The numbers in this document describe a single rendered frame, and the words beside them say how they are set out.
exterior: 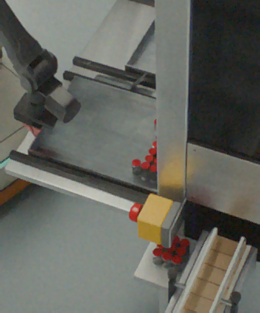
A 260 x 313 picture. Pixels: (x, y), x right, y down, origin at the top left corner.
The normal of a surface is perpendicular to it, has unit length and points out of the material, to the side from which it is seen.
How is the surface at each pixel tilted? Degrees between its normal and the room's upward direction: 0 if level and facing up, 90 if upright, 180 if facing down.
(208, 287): 0
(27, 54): 59
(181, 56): 90
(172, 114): 90
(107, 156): 0
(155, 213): 0
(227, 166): 90
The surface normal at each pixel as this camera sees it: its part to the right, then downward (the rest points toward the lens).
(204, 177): -0.40, 0.71
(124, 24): -0.04, -0.64
